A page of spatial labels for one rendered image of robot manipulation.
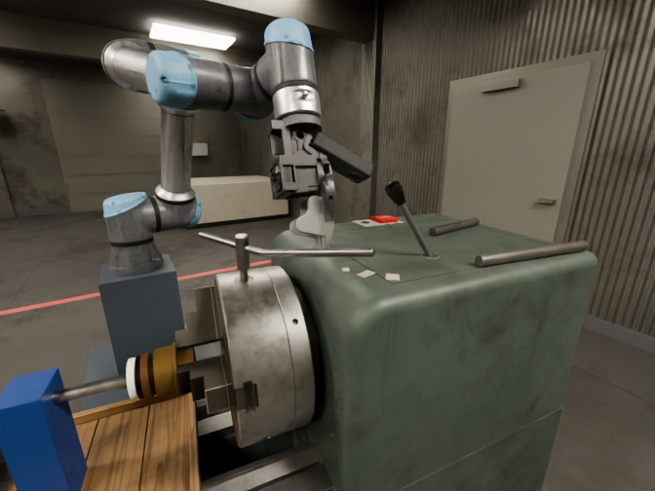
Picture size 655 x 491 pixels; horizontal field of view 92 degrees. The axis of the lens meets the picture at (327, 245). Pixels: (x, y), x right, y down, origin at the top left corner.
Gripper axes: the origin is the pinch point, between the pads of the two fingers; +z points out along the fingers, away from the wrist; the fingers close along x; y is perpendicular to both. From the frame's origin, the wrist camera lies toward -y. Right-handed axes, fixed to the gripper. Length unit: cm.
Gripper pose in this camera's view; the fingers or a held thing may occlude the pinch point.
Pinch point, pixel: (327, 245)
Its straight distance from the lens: 51.3
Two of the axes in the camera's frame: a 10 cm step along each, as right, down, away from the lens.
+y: -9.1, 1.2, -3.9
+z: 1.3, 9.9, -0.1
